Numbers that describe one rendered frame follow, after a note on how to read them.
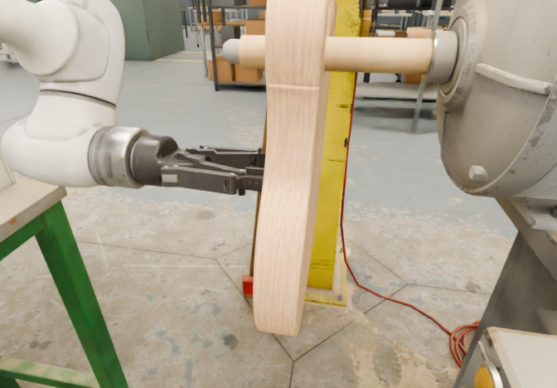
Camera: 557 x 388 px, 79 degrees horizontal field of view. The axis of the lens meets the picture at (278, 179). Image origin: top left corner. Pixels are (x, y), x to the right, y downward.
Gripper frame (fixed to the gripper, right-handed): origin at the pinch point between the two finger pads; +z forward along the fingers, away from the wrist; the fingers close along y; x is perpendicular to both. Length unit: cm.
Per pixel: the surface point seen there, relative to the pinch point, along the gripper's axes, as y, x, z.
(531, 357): 26.6, -0.7, 18.8
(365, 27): -89, 26, 14
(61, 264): -15, -33, -53
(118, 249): -111, -94, -111
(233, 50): 8.8, 15.2, -4.2
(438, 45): 9.8, 16.4, 14.9
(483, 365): 26.9, -1.5, 16.3
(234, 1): -458, 87, -146
